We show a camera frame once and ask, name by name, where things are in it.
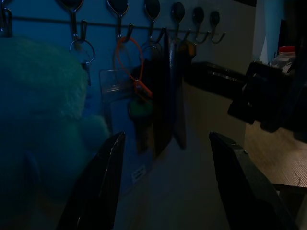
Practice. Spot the clear plastic tag holder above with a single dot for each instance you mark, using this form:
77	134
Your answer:
112	95

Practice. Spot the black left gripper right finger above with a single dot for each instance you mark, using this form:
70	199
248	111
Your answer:
247	187

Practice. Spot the green-headed key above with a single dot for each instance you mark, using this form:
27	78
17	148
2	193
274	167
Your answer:
141	115

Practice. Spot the wooden table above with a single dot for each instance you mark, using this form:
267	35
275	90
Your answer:
283	160

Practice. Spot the silver wall hook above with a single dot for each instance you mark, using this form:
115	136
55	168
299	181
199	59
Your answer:
178	16
198	21
74	21
152	19
119	19
215	24
6	21

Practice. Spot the silver hook rail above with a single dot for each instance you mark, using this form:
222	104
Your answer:
100	24

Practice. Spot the yellow key tag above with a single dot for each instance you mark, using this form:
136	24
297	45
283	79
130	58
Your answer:
188	48

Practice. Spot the black leather key fob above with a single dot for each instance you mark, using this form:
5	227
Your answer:
165	95

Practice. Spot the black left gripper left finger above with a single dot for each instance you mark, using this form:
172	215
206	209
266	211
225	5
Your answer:
100	182

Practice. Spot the teal plush toy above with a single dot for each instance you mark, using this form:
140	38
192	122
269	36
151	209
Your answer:
40	107

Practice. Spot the clear container with red lid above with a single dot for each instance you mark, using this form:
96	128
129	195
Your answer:
285	57

